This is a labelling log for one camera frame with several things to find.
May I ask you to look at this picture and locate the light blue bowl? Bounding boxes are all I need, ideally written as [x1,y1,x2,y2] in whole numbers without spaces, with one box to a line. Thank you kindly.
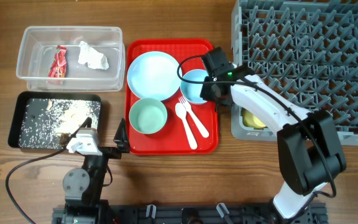
[180,69,208,105]

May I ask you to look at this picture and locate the green bowl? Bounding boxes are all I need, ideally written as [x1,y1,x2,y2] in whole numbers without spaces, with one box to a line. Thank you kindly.
[129,98,168,134]

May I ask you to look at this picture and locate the yellow cup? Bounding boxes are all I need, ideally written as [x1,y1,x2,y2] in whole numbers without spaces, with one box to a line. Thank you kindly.
[241,109,266,129]

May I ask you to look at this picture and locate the white tissue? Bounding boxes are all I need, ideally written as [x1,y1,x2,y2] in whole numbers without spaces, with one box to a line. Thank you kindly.
[78,41,109,70]

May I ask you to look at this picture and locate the red snack wrapper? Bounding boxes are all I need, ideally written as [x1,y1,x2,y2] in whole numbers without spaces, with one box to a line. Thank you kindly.
[48,45,67,78]

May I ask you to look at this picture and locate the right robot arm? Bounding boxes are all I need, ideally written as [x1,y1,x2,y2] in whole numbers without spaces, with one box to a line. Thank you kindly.
[200,73,347,223]

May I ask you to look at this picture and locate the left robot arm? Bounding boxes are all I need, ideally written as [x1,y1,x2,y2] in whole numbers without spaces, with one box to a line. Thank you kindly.
[52,118,131,223]

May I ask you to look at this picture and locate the black food waste tray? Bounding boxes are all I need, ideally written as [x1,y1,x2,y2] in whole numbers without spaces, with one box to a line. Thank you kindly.
[8,91,103,148]

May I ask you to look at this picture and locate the clear plastic waste bin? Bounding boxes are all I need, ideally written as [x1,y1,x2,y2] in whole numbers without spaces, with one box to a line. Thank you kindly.
[16,26,126,91]

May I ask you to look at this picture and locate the grey dishwasher rack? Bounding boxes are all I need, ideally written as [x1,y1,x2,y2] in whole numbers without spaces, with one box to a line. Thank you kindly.
[231,0,358,146]

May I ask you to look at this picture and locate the white plastic spoon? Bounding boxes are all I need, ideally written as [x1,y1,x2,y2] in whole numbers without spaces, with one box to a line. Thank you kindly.
[175,103,198,149]

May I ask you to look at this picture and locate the white plastic fork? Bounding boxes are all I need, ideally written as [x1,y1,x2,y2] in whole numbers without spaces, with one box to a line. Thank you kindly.
[179,96,209,138]

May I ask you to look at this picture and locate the red serving tray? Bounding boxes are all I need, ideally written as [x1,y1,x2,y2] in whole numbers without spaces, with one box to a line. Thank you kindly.
[125,39,219,156]

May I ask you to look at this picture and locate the food scraps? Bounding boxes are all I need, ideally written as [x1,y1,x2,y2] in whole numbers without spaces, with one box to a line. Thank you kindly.
[18,98,101,149]

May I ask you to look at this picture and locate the light blue plate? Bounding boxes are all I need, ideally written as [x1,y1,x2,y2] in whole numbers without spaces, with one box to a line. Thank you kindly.
[127,51,181,101]

